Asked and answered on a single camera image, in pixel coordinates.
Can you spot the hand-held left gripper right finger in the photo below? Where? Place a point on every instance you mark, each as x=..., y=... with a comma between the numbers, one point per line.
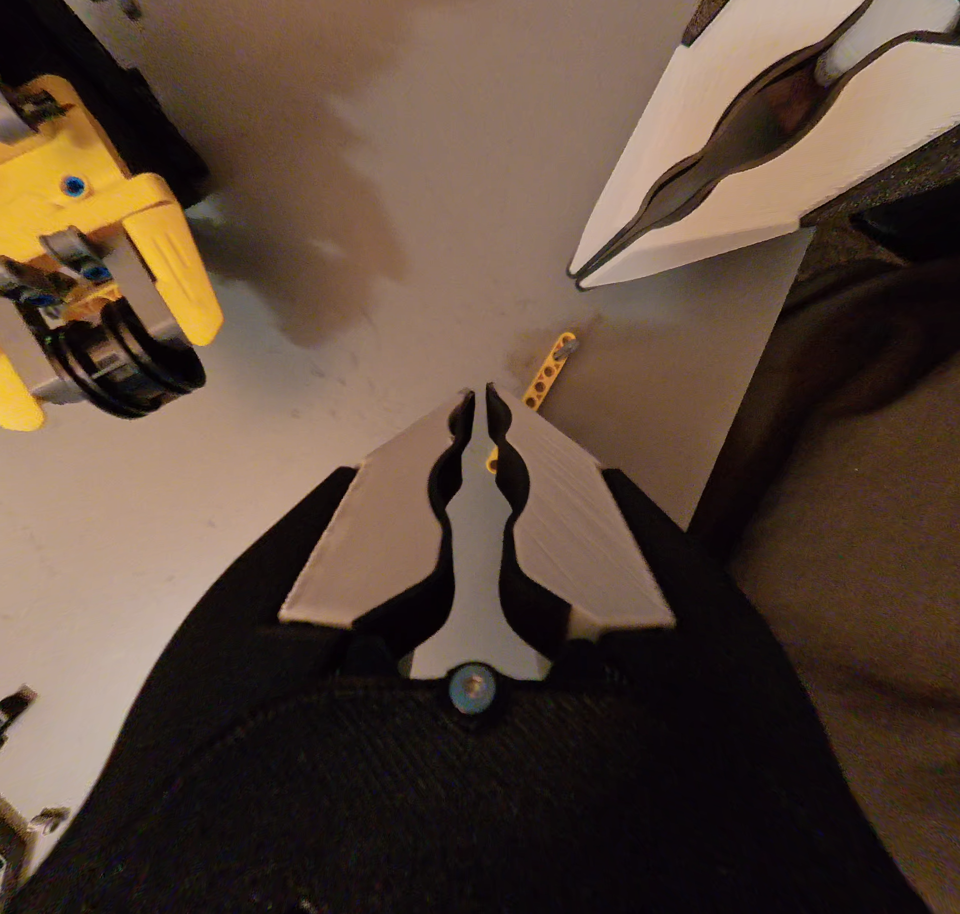
x=585, y=547

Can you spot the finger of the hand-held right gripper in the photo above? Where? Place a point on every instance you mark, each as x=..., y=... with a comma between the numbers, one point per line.
x=862, y=134
x=720, y=52

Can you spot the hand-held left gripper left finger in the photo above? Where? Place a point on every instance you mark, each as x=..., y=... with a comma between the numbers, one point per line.
x=375, y=547

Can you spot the yellow thin toy beam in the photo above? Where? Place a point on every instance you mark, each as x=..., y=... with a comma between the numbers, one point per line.
x=551, y=370

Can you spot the dark grey toy axle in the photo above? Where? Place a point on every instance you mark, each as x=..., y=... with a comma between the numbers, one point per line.
x=570, y=346

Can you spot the person's right hand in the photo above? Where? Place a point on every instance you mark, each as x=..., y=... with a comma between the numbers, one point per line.
x=795, y=101

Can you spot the yellow black toy brick model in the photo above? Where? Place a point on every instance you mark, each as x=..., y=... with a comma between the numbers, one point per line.
x=90, y=202

